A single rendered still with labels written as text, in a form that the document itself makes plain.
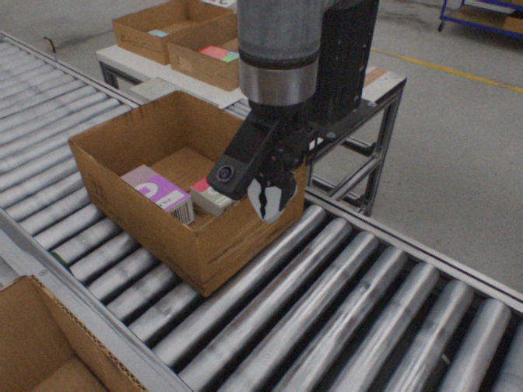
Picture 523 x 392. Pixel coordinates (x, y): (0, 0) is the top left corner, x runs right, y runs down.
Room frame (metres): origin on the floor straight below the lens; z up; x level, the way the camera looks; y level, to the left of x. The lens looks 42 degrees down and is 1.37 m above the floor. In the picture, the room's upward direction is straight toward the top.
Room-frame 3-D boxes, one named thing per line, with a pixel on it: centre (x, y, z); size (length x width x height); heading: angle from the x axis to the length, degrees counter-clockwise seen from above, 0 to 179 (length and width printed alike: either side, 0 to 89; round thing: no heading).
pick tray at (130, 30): (1.65, 0.33, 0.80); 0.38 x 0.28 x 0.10; 141
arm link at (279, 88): (0.45, -0.02, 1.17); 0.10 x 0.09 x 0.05; 51
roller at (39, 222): (0.78, 0.37, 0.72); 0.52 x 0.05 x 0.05; 140
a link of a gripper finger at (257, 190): (0.46, -0.01, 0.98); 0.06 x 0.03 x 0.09; 141
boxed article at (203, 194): (0.66, 0.10, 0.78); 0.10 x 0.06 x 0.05; 46
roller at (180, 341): (0.48, 0.02, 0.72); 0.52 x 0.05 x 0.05; 140
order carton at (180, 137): (0.66, 0.15, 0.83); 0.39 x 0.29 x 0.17; 48
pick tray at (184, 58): (1.44, 0.09, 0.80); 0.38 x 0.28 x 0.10; 141
